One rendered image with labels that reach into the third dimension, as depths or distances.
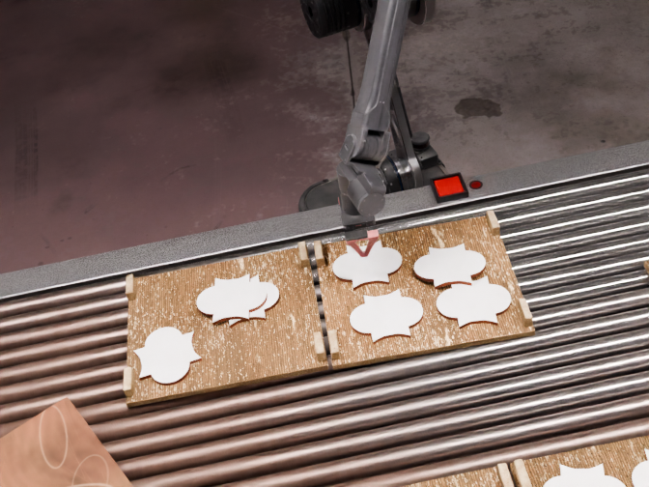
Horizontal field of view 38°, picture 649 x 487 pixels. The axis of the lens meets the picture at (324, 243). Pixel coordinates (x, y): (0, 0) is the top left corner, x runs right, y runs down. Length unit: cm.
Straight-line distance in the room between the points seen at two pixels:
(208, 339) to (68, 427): 36
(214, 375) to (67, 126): 264
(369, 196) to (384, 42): 29
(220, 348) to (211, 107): 241
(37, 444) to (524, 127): 263
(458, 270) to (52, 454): 89
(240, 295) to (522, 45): 264
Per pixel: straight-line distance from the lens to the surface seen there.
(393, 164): 313
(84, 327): 215
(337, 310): 199
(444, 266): 203
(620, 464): 177
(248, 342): 197
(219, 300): 204
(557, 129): 392
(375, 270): 205
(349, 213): 193
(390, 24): 183
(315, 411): 187
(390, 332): 193
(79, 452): 178
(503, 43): 443
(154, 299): 212
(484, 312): 195
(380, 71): 183
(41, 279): 230
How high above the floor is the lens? 242
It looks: 44 degrees down
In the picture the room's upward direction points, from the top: 10 degrees counter-clockwise
